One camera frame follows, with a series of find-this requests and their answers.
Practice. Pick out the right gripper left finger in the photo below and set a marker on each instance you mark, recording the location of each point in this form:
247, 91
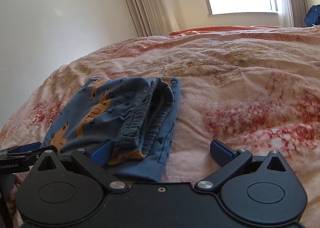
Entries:
92, 162

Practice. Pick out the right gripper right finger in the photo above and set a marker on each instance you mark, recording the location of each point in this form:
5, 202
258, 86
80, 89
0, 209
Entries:
232, 163

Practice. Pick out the blue patterned children's pants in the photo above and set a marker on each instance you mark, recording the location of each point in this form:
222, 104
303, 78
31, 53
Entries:
137, 114

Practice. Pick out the person's left hand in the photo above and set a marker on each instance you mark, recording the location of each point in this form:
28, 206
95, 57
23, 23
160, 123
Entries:
11, 203

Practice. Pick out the pink floral bed quilt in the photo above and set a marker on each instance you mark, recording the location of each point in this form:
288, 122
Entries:
256, 89

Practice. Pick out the orange bed sheet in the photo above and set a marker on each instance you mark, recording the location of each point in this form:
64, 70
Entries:
200, 30

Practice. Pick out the dark blue backpack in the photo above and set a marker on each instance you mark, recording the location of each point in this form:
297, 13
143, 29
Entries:
312, 17

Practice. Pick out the beige left curtain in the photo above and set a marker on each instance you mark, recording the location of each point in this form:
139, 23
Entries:
153, 17

